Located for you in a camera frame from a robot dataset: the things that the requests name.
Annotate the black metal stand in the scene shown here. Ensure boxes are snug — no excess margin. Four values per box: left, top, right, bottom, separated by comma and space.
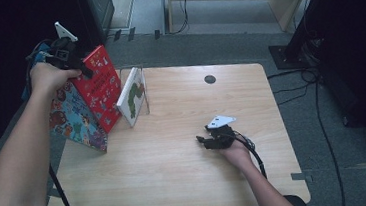
264, 0, 336, 73

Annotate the looped black floor cable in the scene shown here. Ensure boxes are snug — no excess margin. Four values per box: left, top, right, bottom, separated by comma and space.
266, 65, 320, 107

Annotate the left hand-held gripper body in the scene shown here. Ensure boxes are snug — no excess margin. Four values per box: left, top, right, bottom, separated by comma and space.
42, 19, 84, 73

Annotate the long black floor cable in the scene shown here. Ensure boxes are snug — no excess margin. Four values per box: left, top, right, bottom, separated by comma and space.
312, 79, 348, 206

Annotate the red picture book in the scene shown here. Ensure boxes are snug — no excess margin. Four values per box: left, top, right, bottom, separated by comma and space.
67, 42, 127, 138

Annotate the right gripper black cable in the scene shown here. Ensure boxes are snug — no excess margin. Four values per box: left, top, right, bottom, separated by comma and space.
233, 129, 268, 182

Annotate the light blue monsters picture book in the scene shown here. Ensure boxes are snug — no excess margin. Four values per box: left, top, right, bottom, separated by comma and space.
45, 76, 110, 159

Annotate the black round table grommet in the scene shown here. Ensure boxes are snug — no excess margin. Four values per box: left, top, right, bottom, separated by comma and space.
203, 74, 217, 85

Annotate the black cabinet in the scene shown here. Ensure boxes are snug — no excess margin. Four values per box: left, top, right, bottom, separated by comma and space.
75, 0, 119, 51

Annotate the grey tape piece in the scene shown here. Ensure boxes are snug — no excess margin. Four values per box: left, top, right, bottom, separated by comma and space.
289, 170, 313, 185
48, 187, 62, 199

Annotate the white caterpillar picture book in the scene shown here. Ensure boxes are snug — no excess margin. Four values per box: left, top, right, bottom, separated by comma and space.
113, 65, 151, 130

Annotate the person's right hand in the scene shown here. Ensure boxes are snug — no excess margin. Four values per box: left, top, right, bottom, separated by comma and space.
218, 136, 255, 174

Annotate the silver wristwatch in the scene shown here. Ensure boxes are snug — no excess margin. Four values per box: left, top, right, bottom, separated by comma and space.
240, 135, 257, 152

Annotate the black hanging cable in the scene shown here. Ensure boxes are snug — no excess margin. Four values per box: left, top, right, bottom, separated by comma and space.
166, 0, 193, 36

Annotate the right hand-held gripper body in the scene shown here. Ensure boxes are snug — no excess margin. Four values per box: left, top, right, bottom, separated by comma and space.
205, 113, 239, 150

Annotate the clear acrylic book rack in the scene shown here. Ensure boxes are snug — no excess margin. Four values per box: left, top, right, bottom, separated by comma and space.
114, 64, 151, 118

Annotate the person's left hand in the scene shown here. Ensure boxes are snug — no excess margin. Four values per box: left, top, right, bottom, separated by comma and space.
30, 60, 84, 104

